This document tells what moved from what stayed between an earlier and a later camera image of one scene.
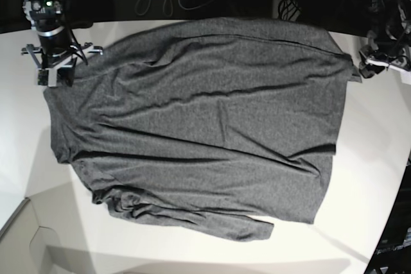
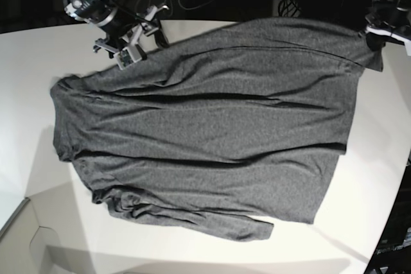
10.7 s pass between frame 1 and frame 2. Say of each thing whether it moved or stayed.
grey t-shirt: stayed
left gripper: moved
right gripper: moved
